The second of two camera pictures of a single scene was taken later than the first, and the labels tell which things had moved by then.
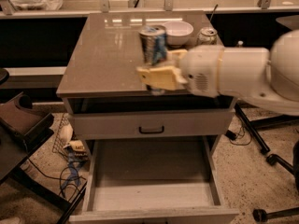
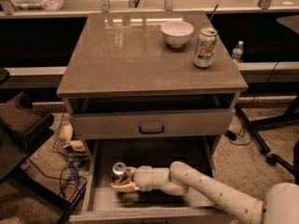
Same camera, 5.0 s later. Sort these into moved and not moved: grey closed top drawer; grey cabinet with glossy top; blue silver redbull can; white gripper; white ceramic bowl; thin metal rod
Moved: blue silver redbull can; white gripper
Not moved: grey closed top drawer; white ceramic bowl; grey cabinet with glossy top; thin metal rod
